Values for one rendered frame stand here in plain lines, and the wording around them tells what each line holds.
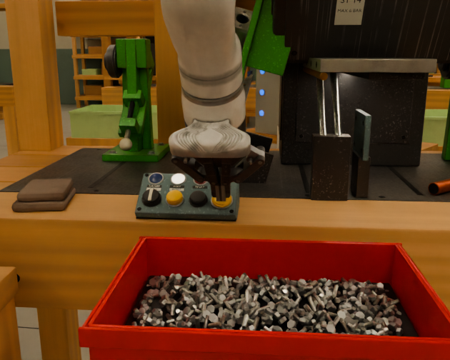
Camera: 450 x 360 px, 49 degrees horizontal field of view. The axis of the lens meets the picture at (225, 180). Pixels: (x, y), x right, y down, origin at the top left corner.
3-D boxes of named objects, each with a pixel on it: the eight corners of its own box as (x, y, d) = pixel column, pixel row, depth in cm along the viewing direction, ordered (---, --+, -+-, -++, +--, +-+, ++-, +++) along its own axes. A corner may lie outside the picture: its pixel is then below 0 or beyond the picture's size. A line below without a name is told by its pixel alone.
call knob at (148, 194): (158, 206, 72) (157, 201, 71) (141, 206, 73) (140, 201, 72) (161, 192, 74) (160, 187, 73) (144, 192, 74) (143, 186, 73)
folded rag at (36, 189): (64, 211, 76) (63, 193, 75) (11, 213, 75) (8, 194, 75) (76, 193, 86) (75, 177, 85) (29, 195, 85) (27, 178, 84)
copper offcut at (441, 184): (456, 186, 91) (458, 174, 90) (468, 188, 89) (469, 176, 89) (427, 193, 86) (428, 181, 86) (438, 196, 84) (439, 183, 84)
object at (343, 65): (435, 81, 69) (437, 58, 68) (318, 81, 70) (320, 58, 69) (375, 71, 107) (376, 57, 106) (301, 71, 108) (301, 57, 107)
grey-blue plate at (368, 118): (368, 198, 83) (374, 115, 79) (356, 198, 83) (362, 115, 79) (358, 184, 92) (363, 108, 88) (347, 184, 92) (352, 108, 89)
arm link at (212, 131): (168, 158, 55) (161, 117, 50) (181, 93, 62) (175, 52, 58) (250, 159, 54) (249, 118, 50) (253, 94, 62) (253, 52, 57)
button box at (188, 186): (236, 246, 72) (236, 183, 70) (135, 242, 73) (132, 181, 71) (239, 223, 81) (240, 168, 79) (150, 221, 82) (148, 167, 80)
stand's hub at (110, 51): (115, 78, 111) (113, 44, 109) (101, 78, 111) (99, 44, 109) (124, 77, 118) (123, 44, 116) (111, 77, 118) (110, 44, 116)
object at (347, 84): (421, 167, 106) (437, 0, 98) (278, 164, 108) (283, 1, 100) (398, 151, 124) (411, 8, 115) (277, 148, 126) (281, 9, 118)
